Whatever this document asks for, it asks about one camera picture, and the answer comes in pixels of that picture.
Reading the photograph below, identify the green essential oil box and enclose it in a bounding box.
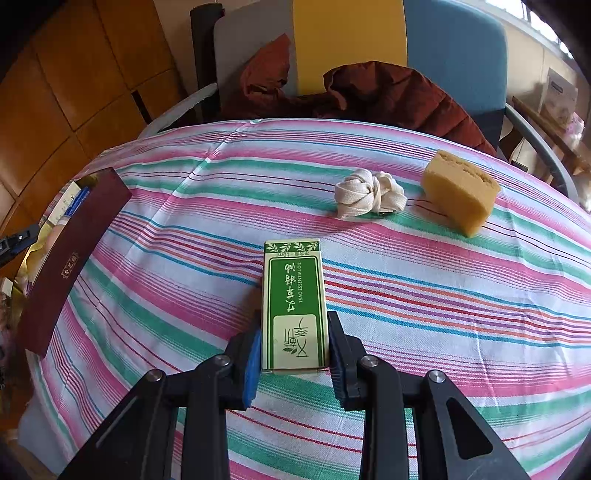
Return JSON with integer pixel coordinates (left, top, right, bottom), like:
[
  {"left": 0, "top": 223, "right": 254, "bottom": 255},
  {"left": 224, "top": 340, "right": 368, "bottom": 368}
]
[{"left": 262, "top": 239, "right": 329, "bottom": 371}]

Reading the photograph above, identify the gold tin box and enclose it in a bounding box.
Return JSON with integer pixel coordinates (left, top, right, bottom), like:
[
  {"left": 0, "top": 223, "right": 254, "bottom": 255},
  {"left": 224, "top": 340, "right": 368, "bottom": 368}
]
[{"left": 11, "top": 172, "right": 100, "bottom": 296}]

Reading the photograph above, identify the dark red box lid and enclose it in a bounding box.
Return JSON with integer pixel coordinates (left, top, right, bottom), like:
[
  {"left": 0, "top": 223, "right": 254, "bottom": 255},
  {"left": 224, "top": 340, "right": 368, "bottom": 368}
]
[{"left": 17, "top": 168, "right": 131, "bottom": 357}]

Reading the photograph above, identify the striped pink green bedsheet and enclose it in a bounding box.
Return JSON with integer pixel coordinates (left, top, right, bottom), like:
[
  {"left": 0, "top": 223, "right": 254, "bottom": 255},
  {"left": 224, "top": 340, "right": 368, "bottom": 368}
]
[{"left": 19, "top": 120, "right": 590, "bottom": 479}]

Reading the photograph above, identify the wooden wardrobe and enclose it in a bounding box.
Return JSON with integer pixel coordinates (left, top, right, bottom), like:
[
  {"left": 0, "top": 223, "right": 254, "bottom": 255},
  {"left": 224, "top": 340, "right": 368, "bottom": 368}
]
[{"left": 1, "top": 1, "right": 186, "bottom": 235}]

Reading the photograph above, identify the beige knotted cloth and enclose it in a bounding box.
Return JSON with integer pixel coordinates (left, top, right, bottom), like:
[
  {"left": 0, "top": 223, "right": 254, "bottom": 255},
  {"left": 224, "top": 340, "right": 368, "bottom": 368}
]
[{"left": 335, "top": 168, "right": 408, "bottom": 219}]

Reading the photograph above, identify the yellow sponge block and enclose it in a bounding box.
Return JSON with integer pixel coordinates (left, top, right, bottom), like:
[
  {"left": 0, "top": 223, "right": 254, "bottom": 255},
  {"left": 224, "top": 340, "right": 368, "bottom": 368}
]
[{"left": 421, "top": 150, "right": 501, "bottom": 238}]

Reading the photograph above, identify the black rolled mat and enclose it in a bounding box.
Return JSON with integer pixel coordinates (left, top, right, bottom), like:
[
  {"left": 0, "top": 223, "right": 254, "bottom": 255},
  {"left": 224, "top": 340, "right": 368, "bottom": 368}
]
[{"left": 189, "top": 3, "right": 224, "bottom": 123}]

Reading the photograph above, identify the wooden desk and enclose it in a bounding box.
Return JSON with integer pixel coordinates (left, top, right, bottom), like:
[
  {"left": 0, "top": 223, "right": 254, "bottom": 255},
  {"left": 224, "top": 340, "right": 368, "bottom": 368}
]
[{"left": 500, "top": 96, "right": 590, "bottom": 183}]

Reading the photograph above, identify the white box on desk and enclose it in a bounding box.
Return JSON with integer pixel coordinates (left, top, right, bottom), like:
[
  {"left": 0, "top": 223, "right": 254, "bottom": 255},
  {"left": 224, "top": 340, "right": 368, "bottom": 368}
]
[{"left": 540, "top": 68, "right": 578, "bottom": 130}]

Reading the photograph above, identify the grey yellow blue armchair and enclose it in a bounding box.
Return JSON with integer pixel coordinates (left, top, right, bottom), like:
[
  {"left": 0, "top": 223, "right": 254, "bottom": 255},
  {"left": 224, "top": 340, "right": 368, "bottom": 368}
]
[{"left": 142, "top": 1, "right": 579, "bottom": 201}]

